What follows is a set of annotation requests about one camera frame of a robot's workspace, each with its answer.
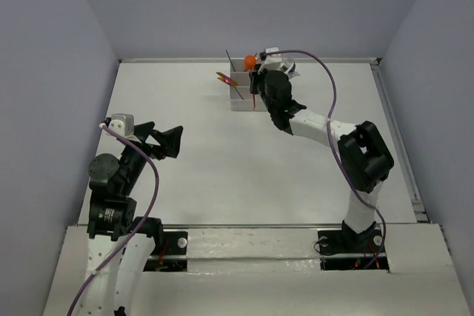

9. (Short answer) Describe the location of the blue metal fork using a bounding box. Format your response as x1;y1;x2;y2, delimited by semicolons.
289;64;298;73

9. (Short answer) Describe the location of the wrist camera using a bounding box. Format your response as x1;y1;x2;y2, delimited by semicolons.
258;47;282;73
99;113;134;138

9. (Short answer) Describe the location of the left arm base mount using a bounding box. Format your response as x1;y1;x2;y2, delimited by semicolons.
125;229;190;272

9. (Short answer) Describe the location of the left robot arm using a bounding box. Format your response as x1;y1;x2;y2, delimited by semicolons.
67;114;184;315

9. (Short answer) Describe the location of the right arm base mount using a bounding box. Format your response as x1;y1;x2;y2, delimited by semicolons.
313;228;390;272

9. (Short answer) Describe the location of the silver fork teal handle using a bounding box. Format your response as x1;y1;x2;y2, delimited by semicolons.
288;72;300;79

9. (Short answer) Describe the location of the gold knife green handle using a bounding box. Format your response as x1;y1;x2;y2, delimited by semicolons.
218;76;237;87

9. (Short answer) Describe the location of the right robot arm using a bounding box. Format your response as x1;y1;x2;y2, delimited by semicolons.
249;70;394;251

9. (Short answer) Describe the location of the white organizer container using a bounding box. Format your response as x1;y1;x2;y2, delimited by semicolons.
249;62;269;111
228;58;258;112

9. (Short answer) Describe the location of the silver fork pink handle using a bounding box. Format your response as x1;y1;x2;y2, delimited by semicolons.
281;58;296;73

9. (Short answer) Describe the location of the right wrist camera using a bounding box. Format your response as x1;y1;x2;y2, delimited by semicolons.
258;47;282;73

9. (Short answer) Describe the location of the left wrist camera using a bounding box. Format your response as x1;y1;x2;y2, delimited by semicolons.
99;113;134;138

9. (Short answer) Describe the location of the white left organizer container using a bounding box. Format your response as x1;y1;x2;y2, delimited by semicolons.
228;58;258;112

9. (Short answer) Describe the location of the white right organizer container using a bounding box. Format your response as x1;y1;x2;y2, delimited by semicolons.
249;62;269;111

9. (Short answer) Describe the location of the teal chopstick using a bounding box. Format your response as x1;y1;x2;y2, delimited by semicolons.
225;50;236;72

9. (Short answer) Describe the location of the orange spoon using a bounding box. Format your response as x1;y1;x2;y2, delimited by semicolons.
243;55;259;112

